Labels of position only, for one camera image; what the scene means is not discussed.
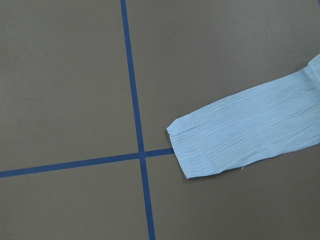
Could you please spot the light blue striped shirt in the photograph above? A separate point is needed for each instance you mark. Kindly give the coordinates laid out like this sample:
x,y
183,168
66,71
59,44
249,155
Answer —
x,y
274,118

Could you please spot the blue tape line lengthwise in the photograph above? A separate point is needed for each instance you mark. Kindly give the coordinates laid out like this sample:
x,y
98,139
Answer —
x,y
137,122

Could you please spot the blue tape line crosswise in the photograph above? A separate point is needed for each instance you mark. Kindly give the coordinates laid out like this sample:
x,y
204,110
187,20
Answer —
x,y
69,165

